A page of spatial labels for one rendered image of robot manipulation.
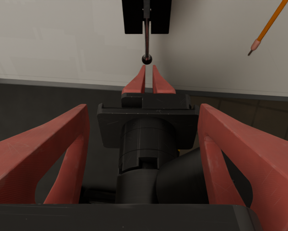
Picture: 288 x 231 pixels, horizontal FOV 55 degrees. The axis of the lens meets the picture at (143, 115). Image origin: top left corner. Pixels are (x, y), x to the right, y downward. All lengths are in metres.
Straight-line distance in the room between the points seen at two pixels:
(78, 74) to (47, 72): 0.05
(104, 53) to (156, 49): 0.08
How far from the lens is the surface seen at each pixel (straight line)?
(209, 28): 0.40
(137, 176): 0.24
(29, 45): 0.45
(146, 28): 0.28
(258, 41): 0.28
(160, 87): 0.29
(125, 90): 0.29
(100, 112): 0.27
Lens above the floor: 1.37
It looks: 76 degrees down
